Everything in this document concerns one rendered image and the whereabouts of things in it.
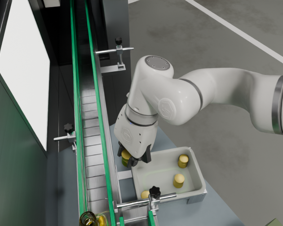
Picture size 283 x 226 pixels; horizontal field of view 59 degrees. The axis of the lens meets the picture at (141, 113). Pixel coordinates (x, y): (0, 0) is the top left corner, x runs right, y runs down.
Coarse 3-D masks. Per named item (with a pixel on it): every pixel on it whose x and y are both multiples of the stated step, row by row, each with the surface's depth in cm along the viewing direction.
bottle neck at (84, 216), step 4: (84, 212) 46; (88, 212) 46; (92, 212) 46; (80, 216) 46; (84, 216) 46; (88, 216) 47; (92, 216) 46; (80, 220) 45; (84, 220) 47; (88, 220) 49; (92, 220) 49; (96, 220) 46; (80, 224) 45; (84, 224) 47; (92, 224) 45; (96, 224) 46
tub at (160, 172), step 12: (156, 156) 89; (168, 156) 90; (192, 156) 87; (132, 168) 84; (144, 168) 92; (156, 168) 92; (168, 168) 92; (180, 168) 92; (192, 168) 88; (144, 180) 89; (156, 180) 89; (168, 180) 89; (192, 180) 89; (168, 192) 86; (180, 192) 86; (192, 192) 79; (144, 204) 77
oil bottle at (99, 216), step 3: (99, 213) 52; (96, 216) 50; (99, 216) 51; (102, 216) 51; (105, 216) 52; (99, 219) 50; (102, 219) 50; (105, 219) 51; (90, 222) 52; (99, 222) 50; (102, 222) 50; (105, 222) 51; (99, 225) 49; (102, 225) 50; (105, 225) 50; (108, 225) 55
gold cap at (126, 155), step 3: (123, 150) 66; (126, 150) 66; (123, 153) 65; (126, 153) 65; (129, 153) 66; (123, 156) 65; (126, 156) 65; (129, 156) 65; (123, 159) 66; (126, 159) 65; (123, 162) 67; (126, 162) 66; (126, 165) 67
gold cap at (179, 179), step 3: (177, 174) 86; (180, 174) 86; (174, 177) 85; (177, 177) 85; (180, 177) 85; (183, 177) 85; (174, 180) 85; (177, 180) 84; (180, 180) 84; (183, 180) 84; (174, 183) 86; (177, 183) 85; (180, 183) 84; (174, 186) 87; (177, 186) 86; (180, 186) 86
